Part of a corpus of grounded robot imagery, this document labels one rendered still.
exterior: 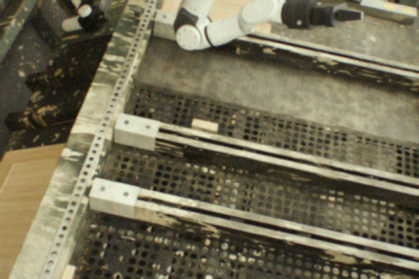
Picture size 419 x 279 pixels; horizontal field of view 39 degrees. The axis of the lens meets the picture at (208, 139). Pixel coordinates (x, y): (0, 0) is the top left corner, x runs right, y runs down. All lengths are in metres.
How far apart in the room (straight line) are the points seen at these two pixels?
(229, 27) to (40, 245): 0.81
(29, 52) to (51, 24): 0.24
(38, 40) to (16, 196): 1.07
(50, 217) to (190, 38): 0.65
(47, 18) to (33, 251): 1.75
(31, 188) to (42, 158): 0.13
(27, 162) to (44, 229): 0.67
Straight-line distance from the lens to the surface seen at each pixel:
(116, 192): 1.63
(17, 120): 2.41
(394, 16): 2.44
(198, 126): 1.83
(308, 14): 1.66
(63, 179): 1.69
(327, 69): 2.12
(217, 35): 1.78
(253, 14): 1.71
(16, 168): 2.27
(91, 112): 1.83
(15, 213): 2.11
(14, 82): 2.84
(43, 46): 3.05
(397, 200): 1.85
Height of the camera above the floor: 1.90
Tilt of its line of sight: 25 degrees down
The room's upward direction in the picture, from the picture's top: 82 degrees clockwise
